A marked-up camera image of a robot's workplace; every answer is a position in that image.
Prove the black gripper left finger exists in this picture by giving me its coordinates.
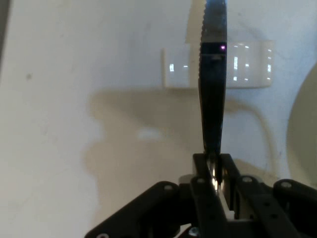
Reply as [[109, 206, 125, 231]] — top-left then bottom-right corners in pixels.
[[85, 153, 228, 238]]

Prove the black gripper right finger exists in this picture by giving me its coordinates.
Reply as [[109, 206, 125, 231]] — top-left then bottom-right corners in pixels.
[[220, 153, 317, 238]]

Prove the white plate with black rim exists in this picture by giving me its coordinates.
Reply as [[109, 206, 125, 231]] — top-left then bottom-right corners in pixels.
[[286, 65, 317, 185]]

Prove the white ceramic cutlery rest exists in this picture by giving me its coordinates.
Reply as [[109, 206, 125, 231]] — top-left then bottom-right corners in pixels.
[[160, 41, 275, 89]]

